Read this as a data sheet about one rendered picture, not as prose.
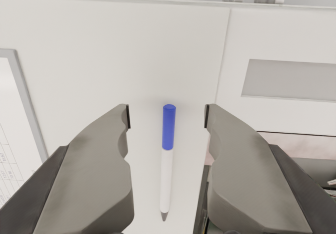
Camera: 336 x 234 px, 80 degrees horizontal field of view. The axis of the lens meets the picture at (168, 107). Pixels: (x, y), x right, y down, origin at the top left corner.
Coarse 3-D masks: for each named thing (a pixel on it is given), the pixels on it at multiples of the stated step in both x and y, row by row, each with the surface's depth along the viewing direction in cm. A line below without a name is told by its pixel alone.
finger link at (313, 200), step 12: (276, 156) 8; (288, 156) 8; (288, 168) 8; (300, 168) 8; (288, 180) 7; (300, 180) 7; (312, 180) 7; (300, 192) 7; (312, 192) 7; (324, 192) 7; (300, 204) 6; (312, 204) 6; (324, 204) 6; (312, 216) 6; (324, 216) 6; (312, 228) 6; (324, 228) 6
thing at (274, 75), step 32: (256, 32) 14; (288, 32) 13; (320, 32) 13; (224, 64) 15; (256, 64) 15; (288, 64) 15; (320, 64) 15; (224, 96) 16; (256, 96) 16; (288, 96) 16; (320, 96) 16; (256, 128) 17; (288, 128) 17; (320, 128) 17
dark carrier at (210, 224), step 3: (333, 198) 29; (210, 222) 33; (210, 225) 33; (213, 225) 33; (207, 228) 34; (210, 228) 34; (213, 228) 34; (216, 228) 34; (207, 231) 34; (210, 231) 34; (213, 231) 34; (216, 231) 34; (219, 231) 34; (222, 231) 34
